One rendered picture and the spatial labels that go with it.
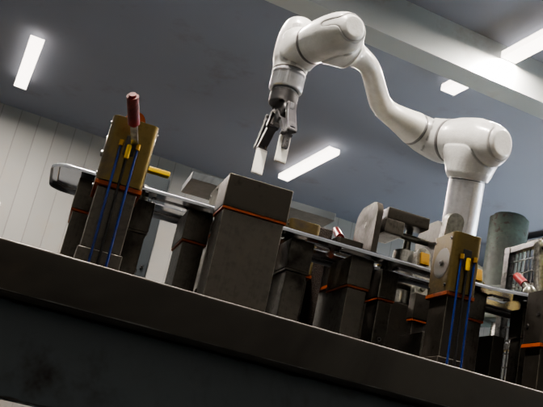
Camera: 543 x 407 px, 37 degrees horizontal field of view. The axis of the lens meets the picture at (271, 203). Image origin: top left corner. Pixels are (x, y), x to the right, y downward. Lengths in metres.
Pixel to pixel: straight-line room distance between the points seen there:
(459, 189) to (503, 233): 5.63
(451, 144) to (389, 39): 3.05
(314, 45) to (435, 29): 3.52
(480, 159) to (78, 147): 7.30
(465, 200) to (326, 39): 0.63
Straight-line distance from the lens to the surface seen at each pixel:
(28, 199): 9.01
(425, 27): 5.47
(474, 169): 2.28
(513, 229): 7.94
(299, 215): 1.99
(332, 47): 2.00
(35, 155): 9.13
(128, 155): 1.34
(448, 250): 1.55
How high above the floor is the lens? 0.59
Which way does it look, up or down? 17 degrees up
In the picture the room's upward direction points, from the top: 13 degrees clockwise
